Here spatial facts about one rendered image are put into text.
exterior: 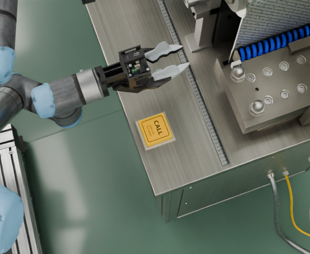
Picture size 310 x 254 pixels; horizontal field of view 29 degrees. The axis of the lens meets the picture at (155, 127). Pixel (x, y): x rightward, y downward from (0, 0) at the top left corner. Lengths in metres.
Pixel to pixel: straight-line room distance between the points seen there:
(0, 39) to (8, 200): 0.31
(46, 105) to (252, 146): 0.55
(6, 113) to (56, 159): 1.12
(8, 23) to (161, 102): 0.65
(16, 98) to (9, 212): 0.37
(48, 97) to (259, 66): 0.52
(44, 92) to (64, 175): 1.16
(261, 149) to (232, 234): 0.91
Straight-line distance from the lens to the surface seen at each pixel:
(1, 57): 0.98
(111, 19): 1.65
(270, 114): 1.44
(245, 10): 1.27
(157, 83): 1.37
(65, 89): 1.33
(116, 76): 1.31
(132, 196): 2.42
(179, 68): 1.38
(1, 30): 1.00
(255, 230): 2.43
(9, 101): 1.40
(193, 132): 1.54
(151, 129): 1.51
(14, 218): 1.16
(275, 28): 1.47
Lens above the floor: 2.39
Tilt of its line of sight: 75 degrees down
